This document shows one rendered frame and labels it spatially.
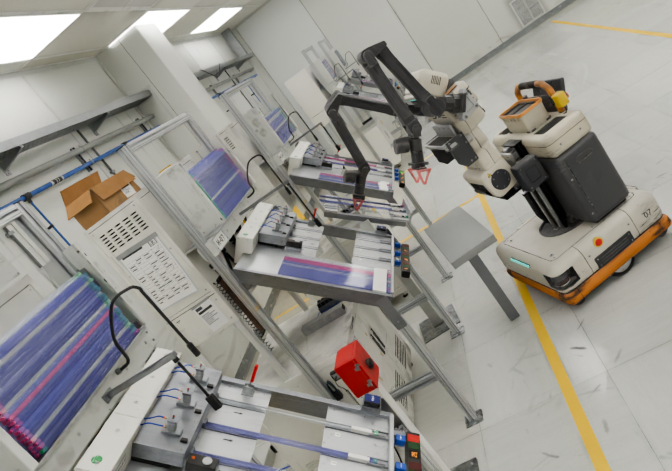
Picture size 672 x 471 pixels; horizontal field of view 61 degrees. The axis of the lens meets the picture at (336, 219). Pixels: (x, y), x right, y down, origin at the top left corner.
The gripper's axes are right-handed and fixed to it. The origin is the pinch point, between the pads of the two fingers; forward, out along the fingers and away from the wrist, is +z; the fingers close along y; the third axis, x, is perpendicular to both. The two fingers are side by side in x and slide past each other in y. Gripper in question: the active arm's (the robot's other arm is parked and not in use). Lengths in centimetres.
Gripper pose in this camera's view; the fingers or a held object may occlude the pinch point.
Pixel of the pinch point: (356, 208)
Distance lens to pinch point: 320.8
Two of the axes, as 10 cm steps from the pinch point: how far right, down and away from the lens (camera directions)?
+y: 0.0, 2.8, -9.6
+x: 9.9, 1.3, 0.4
